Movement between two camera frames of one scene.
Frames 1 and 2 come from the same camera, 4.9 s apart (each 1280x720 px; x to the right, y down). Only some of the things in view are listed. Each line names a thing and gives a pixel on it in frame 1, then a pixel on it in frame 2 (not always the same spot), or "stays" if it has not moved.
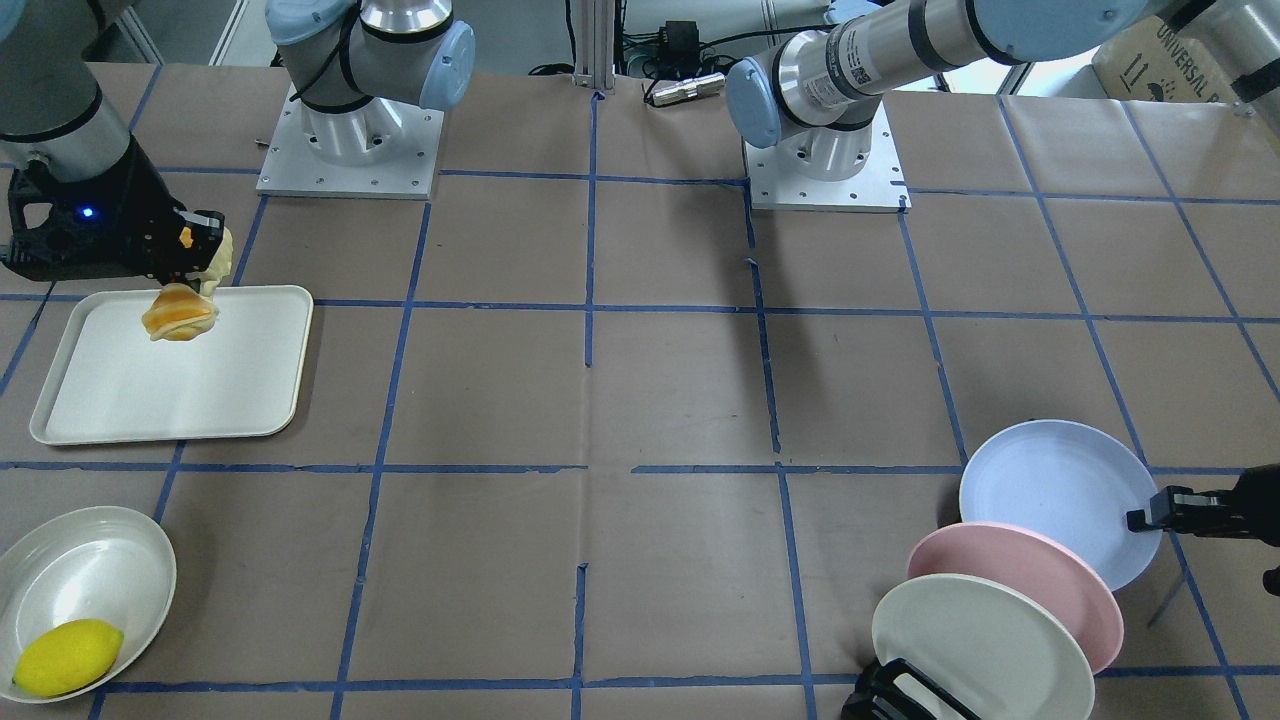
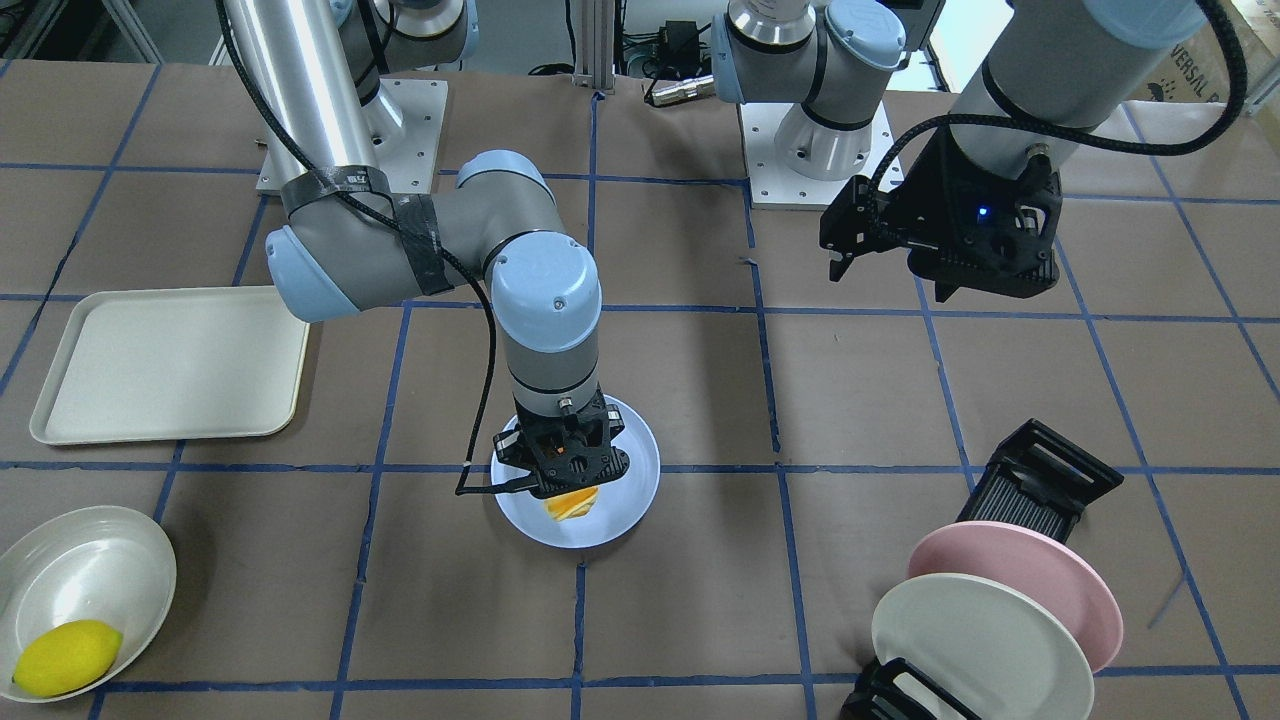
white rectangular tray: [112, 383] stays
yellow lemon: [67, 658] stays
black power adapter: [679, 42] stays
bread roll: [179, 312] → [572, 505]
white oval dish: [107, 564] stays
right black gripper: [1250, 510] → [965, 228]
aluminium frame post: [595, 45] stays
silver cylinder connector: [707, 85] stays
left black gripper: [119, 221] → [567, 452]
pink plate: [1040, 565] stays
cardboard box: [1197, 50] stays
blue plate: [1072, 480] → [615, 507]
